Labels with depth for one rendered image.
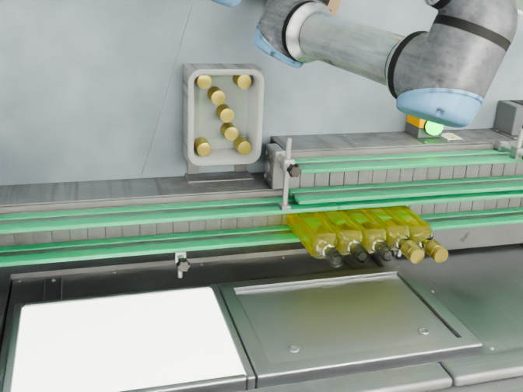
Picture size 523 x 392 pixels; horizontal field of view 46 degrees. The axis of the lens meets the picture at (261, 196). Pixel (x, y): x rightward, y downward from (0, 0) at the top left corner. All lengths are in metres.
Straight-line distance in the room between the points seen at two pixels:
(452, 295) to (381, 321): 0.28
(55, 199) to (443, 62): 0.87
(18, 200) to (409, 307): 0.88
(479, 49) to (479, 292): 0.81
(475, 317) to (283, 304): 0.44
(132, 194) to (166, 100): 0.24
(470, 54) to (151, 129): 0.82
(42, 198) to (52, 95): 0.23
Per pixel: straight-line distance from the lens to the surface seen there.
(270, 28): 1.25
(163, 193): 1.43
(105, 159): 1.51
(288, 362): 1.19
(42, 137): 1.50
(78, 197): 1.43
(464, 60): 0.94
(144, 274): 1.54
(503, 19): 0.96
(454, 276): 1.66
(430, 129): 1.63
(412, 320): 1.37
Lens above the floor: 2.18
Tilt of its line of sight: 63 degrees down
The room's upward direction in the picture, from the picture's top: 143 degrees clockwise
